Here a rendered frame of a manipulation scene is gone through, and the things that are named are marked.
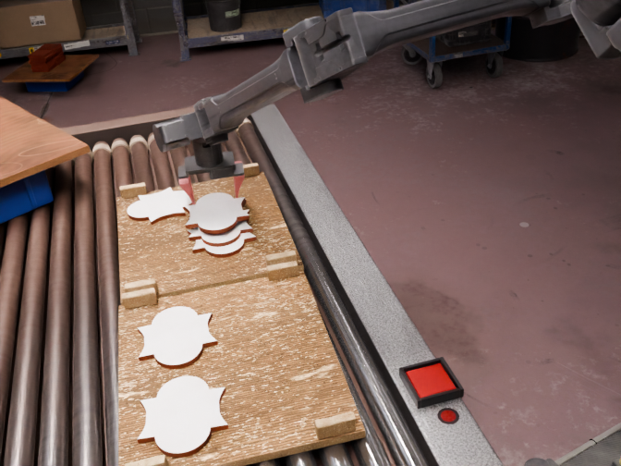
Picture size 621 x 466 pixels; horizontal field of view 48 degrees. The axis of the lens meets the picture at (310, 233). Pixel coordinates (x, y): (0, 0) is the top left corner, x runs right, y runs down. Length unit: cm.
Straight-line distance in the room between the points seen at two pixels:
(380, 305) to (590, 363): 141
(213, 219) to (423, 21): 65
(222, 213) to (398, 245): 168
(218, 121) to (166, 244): 31
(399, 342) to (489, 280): 170
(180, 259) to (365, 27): 66
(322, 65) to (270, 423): 52
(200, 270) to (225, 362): 27
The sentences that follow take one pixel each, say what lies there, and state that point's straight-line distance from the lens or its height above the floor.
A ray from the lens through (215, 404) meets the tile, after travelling 109.
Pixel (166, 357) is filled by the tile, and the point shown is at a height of 95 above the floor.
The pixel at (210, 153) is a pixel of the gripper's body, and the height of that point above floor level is 110.
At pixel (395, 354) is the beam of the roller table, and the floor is 91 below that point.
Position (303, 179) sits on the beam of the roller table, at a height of 92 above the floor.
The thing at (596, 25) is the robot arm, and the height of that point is 153.
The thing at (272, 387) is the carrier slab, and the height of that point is 94.
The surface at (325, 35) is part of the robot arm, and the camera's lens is 100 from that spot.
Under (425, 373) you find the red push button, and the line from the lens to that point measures 114.
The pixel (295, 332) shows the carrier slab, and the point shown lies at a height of 94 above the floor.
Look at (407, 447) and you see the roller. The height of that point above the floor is 92.
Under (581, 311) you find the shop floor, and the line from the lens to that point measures 280.
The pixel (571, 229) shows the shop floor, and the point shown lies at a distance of 325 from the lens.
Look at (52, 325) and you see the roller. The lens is 137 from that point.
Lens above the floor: 173
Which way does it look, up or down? 33 degrees down
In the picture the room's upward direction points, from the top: 5 degrees counter-clockwise
